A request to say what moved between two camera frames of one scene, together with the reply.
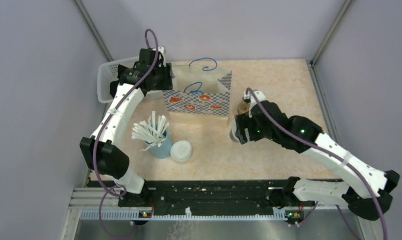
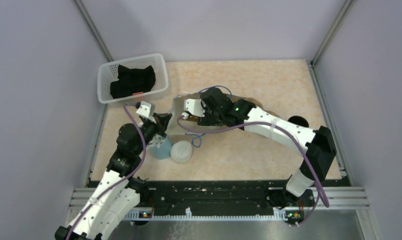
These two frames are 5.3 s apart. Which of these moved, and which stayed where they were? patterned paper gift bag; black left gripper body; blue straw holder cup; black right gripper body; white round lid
Moved: patterned paper gift bag; black left gripper body; black right gripper body
Stayed: white round lid; blue straw holder cup
